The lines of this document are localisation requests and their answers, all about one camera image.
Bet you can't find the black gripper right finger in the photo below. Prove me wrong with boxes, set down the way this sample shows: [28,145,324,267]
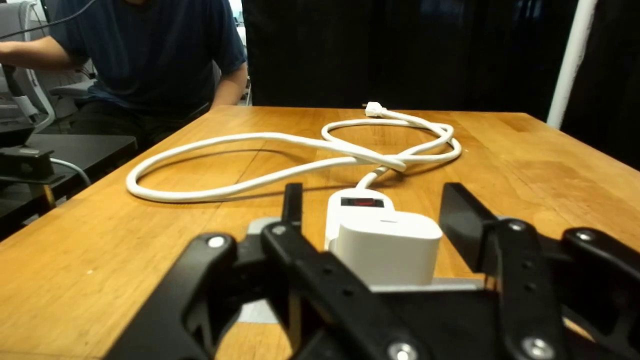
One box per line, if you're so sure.
[438,179,640,360]

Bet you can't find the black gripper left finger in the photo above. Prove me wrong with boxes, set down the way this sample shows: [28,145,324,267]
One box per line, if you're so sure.
[107,182,428,360]

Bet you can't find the white charger head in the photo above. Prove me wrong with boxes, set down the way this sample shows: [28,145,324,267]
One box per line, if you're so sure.
[329,210,446,289]

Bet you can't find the person right forearm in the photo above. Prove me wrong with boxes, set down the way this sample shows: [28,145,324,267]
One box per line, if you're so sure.
[0,34,75,67]

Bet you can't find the person left forearm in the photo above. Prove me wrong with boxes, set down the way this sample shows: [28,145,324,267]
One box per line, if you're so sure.
[210,60,251,110]

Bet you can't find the white power strip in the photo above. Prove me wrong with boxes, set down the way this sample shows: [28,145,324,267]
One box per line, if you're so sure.
[324,188,403,251]

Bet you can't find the white pole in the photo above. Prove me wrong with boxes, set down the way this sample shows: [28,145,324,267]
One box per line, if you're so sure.
[547,0,601,130]

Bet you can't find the black curtain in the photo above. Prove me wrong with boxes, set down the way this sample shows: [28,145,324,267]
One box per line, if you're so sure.
[241,0,640,170]

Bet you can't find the person torso blue shirt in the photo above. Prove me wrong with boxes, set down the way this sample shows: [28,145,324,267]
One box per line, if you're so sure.
[45,0,248,130]

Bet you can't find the small black box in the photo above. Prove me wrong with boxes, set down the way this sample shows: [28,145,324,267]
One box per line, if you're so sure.
[0,145,56,183]

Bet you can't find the grey equipment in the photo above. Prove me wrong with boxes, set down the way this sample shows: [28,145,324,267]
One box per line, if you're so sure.
[0,0,96,135]

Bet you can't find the white power strip cable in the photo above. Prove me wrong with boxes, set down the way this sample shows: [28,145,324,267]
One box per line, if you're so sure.
[124,100,465,204]

